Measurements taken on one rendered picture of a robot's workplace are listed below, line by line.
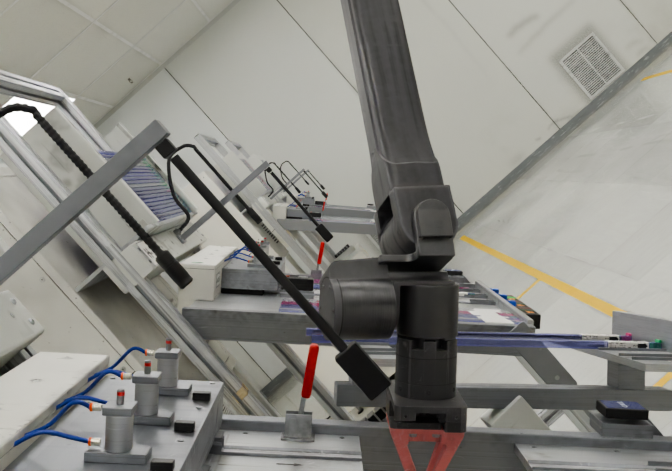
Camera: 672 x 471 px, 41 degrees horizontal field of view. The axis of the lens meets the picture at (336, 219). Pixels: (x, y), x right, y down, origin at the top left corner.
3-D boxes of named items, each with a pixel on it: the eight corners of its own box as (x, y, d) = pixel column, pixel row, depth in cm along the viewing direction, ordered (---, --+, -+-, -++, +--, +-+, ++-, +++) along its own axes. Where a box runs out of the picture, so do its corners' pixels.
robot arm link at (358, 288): (449, 197, 84) (418, 232, 91) (330, 195, 81) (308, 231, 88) (468, 321, 79) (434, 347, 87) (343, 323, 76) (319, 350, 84)
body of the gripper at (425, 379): (393, 426, 79) (396, 343, 79) (386, 398, 89) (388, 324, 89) (467, 428, 79) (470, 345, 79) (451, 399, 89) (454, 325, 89)
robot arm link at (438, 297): (469, 274, 82) (445, 268, 87) (397, 275, 80) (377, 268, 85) (467, 350, 82) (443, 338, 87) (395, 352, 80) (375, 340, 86)
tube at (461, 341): (657, 349, 131) (657, 339, 131) (661, 350, 129) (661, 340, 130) (310, 341, 126) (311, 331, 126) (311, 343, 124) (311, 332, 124)
